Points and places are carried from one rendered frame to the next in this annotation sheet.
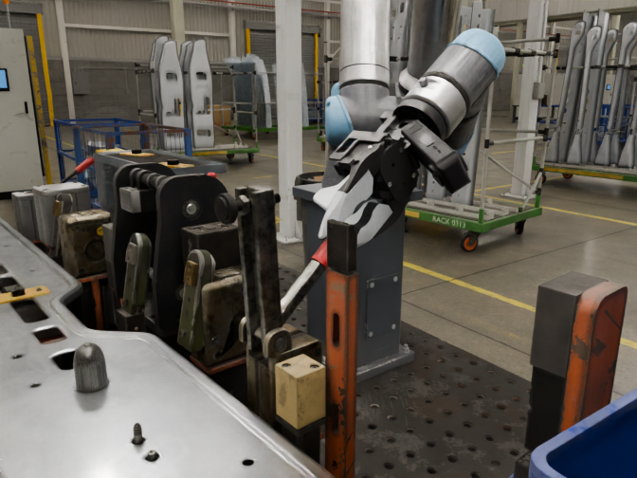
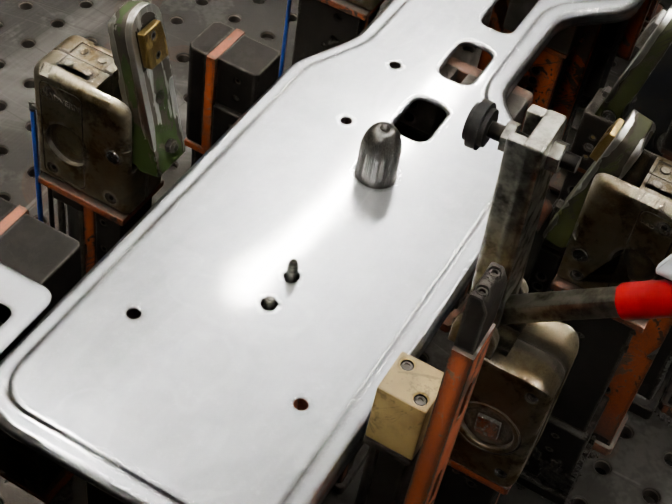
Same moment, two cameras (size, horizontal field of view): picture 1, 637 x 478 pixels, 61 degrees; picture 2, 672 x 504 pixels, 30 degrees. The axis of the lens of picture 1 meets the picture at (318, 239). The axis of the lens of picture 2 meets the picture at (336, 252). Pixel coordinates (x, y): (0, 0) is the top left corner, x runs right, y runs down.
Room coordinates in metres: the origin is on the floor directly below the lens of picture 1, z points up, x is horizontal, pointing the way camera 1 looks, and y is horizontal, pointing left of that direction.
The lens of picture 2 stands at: (0.18, -0.35, 1.66)
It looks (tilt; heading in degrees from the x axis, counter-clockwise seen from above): 48 degrees down; 62
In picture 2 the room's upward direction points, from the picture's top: 10 degrees clockwise
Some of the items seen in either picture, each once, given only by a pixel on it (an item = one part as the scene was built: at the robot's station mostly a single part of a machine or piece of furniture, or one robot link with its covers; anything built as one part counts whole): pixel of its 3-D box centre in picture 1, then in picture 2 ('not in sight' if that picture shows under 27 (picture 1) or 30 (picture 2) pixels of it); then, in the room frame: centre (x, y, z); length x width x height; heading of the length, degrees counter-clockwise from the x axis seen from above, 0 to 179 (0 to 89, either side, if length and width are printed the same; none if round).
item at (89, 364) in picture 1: (90, 370); (379, 157); (0.53, 0.24, 1.02); 0.03 x 0.03 x 0.07
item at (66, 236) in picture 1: (94, 307); not in sight; (1.01, 0.45, 0.89); 0.13 x 0.11 x 0.38; 130
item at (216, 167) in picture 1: (154, 161); not in sight; (1.18, 0.35, 1.16); 0.37 x 0.14 x 0.02; 40
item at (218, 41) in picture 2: not in sight; (223, 173); (0.47, 0.42, 0.84); 0.11 x 0.08 x 0.29; 130
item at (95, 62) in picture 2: not in sight; (102, 224); (0.34, 0.36, 0.87); 0.12 x 0.09 x 0.35; 130
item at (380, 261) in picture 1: (354, 275); not in sight; (1.17, -0.08, 0.90); 0.21 x 0.21 x 0.40; 36
